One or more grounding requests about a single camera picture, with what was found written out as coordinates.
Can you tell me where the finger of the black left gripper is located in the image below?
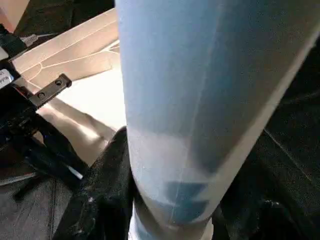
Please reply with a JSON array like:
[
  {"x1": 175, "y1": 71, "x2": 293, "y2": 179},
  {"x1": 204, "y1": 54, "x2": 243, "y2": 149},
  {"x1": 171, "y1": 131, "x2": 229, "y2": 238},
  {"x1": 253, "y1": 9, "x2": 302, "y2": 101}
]
[{"x1": 27, "y1": 120, "x2": 91, "y2": 190}]

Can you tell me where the white plastic table leg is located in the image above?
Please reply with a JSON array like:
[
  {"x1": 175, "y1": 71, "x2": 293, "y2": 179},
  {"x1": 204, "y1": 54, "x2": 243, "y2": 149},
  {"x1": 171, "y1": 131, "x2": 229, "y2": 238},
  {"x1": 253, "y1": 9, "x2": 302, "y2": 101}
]
[{"x1": 115, "y1": 0, "x2": 320, "y2": 240}]

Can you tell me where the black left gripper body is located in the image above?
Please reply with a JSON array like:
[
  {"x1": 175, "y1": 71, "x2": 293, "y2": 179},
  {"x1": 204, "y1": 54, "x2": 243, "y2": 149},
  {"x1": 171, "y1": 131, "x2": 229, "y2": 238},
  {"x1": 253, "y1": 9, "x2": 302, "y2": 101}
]
[{"x1": 0, "y1": 27, "x2": 72, "y2": 151}]

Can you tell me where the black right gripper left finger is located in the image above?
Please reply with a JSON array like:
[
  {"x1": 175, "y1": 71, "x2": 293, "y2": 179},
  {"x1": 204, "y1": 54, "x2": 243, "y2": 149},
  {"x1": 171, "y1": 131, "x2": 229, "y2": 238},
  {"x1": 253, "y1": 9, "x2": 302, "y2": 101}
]
[{"x1": 52, "y1": 127, "x2": 135, "y2": 240}]

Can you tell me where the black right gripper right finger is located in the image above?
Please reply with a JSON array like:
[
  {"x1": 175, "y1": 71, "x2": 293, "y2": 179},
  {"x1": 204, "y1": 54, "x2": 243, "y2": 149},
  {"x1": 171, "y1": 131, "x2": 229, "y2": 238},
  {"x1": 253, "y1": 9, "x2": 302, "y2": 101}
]
[{"x1": 212, "y1": 167, "x2": 318, "y2": 240}]

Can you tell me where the black work mat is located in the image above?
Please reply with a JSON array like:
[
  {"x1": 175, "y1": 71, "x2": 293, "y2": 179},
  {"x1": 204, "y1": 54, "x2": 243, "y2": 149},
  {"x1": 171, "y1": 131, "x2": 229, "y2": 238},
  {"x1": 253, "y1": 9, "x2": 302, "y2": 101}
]
[{"x1": 0, "y1": 0, "x2": 320, "y2": 240}]

